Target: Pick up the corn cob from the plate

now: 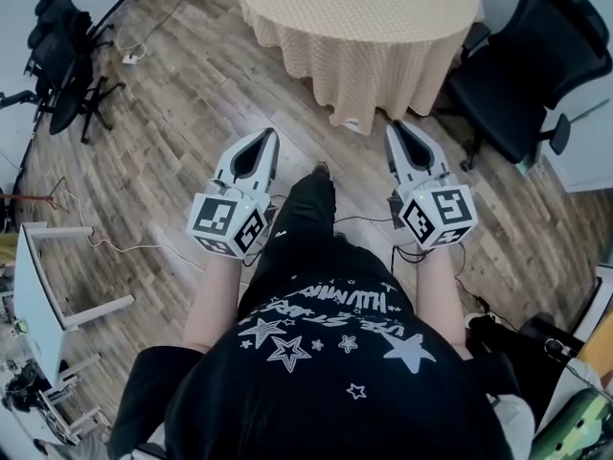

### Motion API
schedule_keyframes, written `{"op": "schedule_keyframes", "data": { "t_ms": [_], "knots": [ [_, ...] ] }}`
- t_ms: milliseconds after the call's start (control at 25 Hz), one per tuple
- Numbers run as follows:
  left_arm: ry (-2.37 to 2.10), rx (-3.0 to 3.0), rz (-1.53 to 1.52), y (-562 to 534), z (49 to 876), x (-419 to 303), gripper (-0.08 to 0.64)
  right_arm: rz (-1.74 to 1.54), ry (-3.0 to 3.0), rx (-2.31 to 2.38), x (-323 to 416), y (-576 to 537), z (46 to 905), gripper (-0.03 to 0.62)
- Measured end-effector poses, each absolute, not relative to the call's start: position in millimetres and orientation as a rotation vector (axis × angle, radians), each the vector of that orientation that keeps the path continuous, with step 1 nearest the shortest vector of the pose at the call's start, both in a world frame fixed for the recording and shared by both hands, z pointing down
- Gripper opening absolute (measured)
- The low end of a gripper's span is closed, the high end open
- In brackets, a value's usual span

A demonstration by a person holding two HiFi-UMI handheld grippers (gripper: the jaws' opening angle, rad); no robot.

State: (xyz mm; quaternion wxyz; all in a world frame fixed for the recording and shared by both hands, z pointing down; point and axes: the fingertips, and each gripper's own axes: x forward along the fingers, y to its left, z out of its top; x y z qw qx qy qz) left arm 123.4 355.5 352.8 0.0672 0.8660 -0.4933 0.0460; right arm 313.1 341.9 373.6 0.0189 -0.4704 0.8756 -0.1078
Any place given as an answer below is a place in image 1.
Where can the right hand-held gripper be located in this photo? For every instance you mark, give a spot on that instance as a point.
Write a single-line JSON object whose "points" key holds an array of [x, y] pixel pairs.
{"points": [[450, 209]]}

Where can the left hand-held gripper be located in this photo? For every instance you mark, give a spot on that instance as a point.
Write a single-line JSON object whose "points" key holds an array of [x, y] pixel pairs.
{"points": [[214, 218]]}

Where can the person's right forearm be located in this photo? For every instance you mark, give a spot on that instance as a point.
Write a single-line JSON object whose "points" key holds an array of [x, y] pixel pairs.
{"points": [[438, 300]]}

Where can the person's left forearm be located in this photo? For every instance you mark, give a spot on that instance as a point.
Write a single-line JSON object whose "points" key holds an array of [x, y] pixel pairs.
{"points": [[213, 300]]}

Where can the person's black shoe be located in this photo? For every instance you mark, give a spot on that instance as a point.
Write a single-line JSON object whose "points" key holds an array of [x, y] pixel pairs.
{"points": [[320, 168]]}

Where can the person's black trouser leg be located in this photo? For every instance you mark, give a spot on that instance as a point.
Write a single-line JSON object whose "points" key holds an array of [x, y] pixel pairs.
{"points": [[306, 218]]}

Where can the round table with beige cloth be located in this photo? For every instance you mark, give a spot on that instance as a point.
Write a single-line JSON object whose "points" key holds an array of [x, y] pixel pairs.
{"points": [[359, 27]]}

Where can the large black mesh office chair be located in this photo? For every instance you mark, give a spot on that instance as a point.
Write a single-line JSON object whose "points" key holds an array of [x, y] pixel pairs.
{"points": [[536, 75]]}

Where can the white power strip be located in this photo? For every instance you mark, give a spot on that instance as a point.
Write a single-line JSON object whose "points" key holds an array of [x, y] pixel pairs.
{"points": [[130, 58]]}

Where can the person's black star-print shirt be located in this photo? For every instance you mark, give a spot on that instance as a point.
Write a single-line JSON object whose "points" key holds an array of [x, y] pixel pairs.
{"points": [[311, 376]]}

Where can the black bag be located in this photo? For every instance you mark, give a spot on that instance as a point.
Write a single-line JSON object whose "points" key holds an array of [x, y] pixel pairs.
{"points": [[551, 340]]}

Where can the white desk with metal frame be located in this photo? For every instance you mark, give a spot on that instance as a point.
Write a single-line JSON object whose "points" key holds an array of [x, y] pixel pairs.
{"points": [[38, 285]]}

